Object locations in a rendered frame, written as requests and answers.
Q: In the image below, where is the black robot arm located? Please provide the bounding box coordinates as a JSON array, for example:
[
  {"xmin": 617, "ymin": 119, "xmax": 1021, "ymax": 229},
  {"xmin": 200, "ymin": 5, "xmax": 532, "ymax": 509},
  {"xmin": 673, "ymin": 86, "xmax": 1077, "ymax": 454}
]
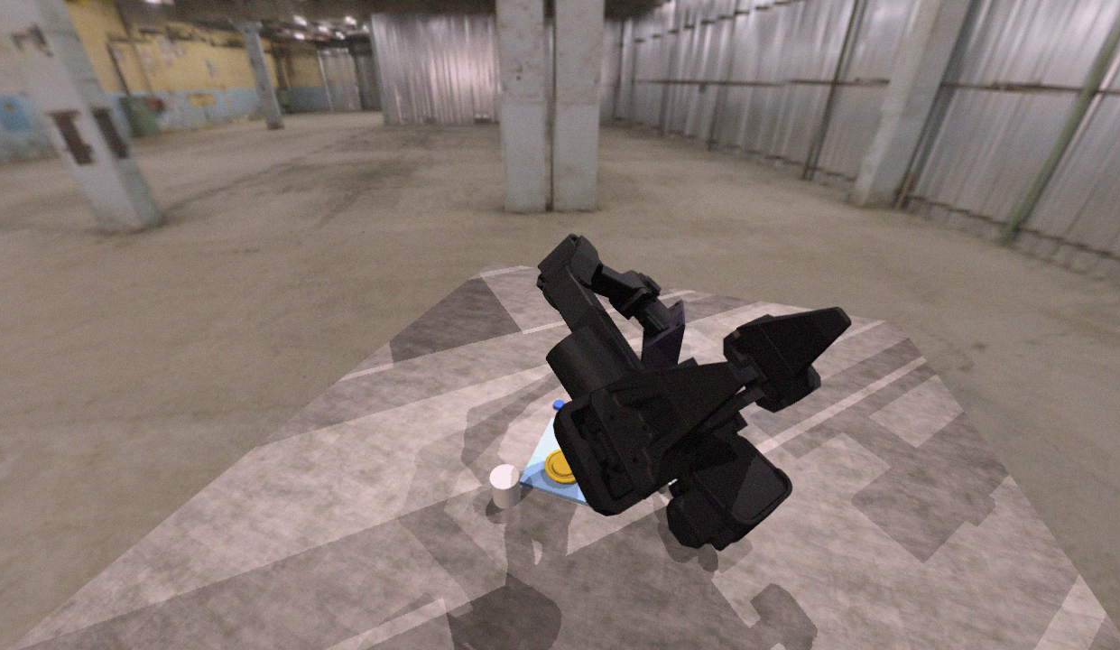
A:
[{"xmin": 536, "ymin": 233, "xmax": 793, "ymax": 551}]

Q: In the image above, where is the yellow plate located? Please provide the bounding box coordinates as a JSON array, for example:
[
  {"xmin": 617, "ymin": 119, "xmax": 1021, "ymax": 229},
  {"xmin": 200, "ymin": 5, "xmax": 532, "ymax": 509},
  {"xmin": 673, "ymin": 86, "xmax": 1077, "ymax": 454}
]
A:
[{"xmin": 544, "ymin": 449, "xmax": 576, "ymax": 483}]

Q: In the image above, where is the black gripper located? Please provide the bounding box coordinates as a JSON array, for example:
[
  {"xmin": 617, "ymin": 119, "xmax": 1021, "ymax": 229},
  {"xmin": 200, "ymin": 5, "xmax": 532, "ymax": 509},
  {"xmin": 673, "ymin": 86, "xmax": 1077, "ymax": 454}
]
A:
[{"xmin": 553, "ymin": 307, "xmax": 851, "ymax": 516}]

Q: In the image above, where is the light blue flat square mat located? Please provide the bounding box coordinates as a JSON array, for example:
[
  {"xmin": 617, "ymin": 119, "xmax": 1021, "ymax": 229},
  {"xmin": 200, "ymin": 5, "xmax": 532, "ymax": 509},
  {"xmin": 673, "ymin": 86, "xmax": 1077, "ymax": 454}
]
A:
[{"xmin": 520, "ymin": 419, "xmax": 588, "ymax": 505}]

